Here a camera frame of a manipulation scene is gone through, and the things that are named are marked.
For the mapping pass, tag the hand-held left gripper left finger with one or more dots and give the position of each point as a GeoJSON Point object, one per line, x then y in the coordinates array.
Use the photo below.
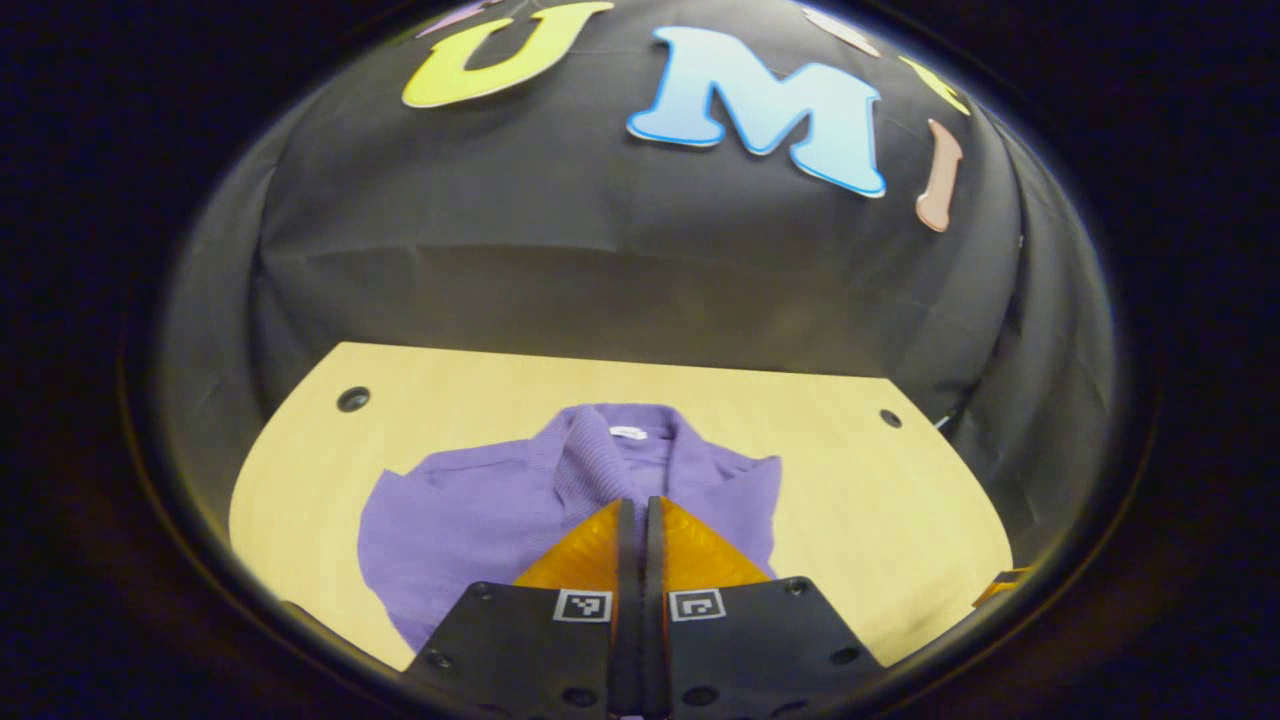
{"type": "Point", "coordinates": [625, 620]}

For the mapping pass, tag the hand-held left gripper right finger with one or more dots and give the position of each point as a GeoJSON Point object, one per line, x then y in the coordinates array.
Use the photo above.
{"type": "Point", "coordinates": [653, 620]}

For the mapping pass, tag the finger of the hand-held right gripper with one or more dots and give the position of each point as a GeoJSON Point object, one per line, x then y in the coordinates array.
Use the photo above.
{"type": "Point", "coordinates": [1000, 582]}

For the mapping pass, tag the purple collared shirt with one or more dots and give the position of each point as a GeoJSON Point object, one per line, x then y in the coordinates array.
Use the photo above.
{"type": "Point", "coordinates": [480, 520]}

